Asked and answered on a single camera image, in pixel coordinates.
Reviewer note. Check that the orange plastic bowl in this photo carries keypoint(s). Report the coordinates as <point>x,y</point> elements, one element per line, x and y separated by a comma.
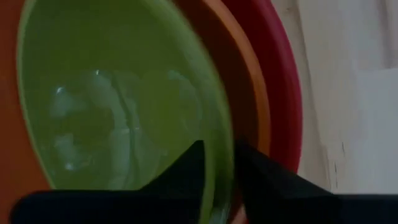
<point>233,71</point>

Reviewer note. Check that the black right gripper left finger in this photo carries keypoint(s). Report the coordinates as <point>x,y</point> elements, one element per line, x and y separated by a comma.
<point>183,183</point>

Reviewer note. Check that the red plastic bowl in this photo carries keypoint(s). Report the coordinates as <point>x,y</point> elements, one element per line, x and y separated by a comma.
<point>276,77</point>

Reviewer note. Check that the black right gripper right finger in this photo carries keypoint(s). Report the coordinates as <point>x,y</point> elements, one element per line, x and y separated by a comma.
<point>264,186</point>

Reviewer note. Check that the green plastic bowl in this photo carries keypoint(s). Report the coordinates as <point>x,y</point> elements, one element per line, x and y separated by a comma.
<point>124,77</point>

